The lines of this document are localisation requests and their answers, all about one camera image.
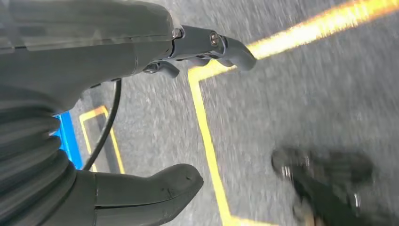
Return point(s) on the black left robot leg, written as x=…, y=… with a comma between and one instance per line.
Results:
x=321, y=193

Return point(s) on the blue metal shelf rack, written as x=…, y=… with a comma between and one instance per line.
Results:
x=68, y=140

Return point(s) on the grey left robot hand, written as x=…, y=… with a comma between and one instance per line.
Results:
x=78, y=53

